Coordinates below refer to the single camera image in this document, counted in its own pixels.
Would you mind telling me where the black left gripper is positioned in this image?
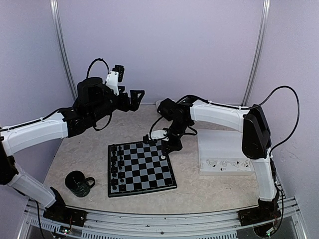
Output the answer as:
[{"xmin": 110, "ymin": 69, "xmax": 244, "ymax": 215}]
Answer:
[{"xmin": 89, "ymin": 86, "xmax": 144, "ymax": 122}]

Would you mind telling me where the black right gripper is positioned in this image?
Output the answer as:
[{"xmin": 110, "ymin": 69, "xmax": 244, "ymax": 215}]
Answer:
[{"xmin": 161, "ymin": 119, "xmax": 190, "ymax": 154}]

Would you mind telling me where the black and grey chessboard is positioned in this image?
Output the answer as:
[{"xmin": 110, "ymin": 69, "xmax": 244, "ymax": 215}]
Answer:
[{"xmin": 107, "ymin": 141, "xmax": 177, "ymax": 198}]

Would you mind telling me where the white plastic tray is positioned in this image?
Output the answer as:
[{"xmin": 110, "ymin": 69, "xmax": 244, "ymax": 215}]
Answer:
[{"xmin": 197, "ymin": 129, "xmax": 254, "ymax": 176}]

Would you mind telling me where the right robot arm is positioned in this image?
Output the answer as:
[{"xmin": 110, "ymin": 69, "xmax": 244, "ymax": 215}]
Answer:
[{"xmin": 149, "ymin": 95, "xmax": 279, "ymax": 221}]

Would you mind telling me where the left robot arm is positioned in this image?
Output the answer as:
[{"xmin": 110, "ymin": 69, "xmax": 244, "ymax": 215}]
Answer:
[{"xmin": 0, "ymin": 77, "xmax": 145, "ymax": 222}]

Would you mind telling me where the grey swirl ceramic plate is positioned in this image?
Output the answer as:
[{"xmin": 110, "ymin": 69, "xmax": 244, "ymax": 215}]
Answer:
[{"xmin": 156, "ymin": 100, "xmax": 164, "ymax": 113}]

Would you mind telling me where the black mug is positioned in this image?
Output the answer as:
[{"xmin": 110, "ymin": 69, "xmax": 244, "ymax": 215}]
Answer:
[{"xmin": 65, "ymin": 170, "xmax": 96, "ymax": 198}]

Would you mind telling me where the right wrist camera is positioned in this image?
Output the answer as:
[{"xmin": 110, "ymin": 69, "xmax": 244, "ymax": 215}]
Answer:
[{"xmin": 143, "ymin": 130, "xmax": 169, "ymax": 144}]

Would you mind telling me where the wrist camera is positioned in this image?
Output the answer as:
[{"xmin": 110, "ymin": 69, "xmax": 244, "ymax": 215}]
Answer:
[
  {"xmin": 143, "ymin": 130, "xmax": 169, "ymax": 144},
  {"xmin": 105, "ymin": 65, "xmax": 125, "ymax": 96}
]

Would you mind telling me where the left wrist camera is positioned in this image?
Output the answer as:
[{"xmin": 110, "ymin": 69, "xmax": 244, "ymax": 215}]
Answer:
[{"xmin": 105, "ymin": 65, "xmax": 125, "ymax": 96}]

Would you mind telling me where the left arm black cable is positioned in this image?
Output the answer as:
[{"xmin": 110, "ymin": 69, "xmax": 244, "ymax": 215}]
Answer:
[{"xmin": 86, "ymin": 58, "xmax": 111, "ymax": 80}]

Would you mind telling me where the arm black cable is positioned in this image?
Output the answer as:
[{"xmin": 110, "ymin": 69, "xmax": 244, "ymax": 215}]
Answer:
[
  {"xmin": 251, "ymin": 86, "xmax": 300, "ymax": 155},
  {"xmin": 86, "ymin": 58, "xmax": 111, "ymax": 80}
]

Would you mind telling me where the aluminium front rail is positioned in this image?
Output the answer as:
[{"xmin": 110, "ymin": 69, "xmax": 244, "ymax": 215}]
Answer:
[{"xmin": 17, "ymin": 201, "xmax": 307, "ymax": 239}]

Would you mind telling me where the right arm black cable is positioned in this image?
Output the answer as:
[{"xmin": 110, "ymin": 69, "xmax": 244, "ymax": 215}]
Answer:
[{"xmin": 251, "ymin": 86, "xmax": 300, "ymax": 155}]

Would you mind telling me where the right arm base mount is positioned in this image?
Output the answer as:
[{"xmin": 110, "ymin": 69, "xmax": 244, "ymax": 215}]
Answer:
[{"xmin": 238, "ymin": 207, "xmax": 281, "ymax": 227}]

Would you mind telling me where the left aluminium frame post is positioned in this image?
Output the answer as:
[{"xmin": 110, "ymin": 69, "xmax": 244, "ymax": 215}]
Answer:
[{"xmin": 50, "ymin": 0, "xmax": 77, "ymax": 100}]

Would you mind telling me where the aluminium frame post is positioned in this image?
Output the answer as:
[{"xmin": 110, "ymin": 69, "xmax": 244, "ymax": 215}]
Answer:
[
  {"xmin": 50, "ymin": 0, "xmax": 77, "ymax": 100},
  {"xmin": 241, "ymin": 0, "xmax": 271, "ymax": 106}
]

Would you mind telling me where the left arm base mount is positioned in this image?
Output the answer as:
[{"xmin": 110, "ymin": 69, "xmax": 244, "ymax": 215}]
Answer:
[{"xmin": 43, "ymin": 205, "xmax": 87, "ymax": 227}]

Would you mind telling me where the right aluminium frame post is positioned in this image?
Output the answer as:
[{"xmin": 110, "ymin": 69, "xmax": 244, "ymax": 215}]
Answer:
[{"xmin": 241, "ymin": 0, "xmax": 271, "ymax": 106}]

